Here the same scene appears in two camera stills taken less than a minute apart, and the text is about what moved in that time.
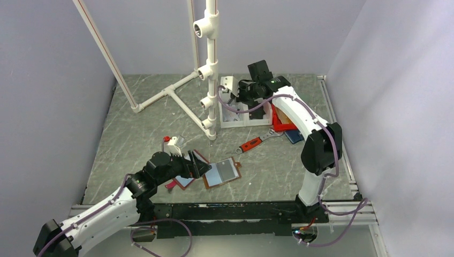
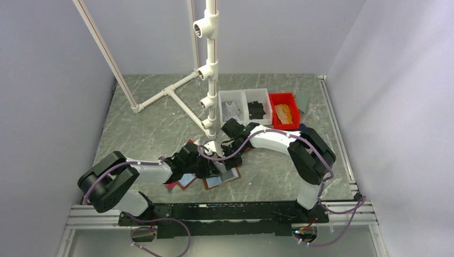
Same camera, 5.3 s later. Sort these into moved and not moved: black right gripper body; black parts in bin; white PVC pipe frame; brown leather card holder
Moved: black right gripper body
Not moved: black parts in bin; white PVC pipe frame; brown leather card holder
